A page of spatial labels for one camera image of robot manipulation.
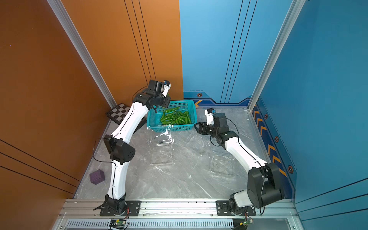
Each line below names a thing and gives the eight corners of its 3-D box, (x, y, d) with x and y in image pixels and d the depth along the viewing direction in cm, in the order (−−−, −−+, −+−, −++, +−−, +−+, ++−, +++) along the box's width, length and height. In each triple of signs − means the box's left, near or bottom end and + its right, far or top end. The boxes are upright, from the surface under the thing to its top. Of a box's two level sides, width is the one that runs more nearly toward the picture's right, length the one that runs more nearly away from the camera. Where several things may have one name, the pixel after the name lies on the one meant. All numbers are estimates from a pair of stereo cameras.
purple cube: (95, 185, 83) (90, 183, 79) (94, 176, 87) (89, 173, 82) (105, 180, 85) (101, 177, 81) (103, 172, 88) (99, 168, 84)
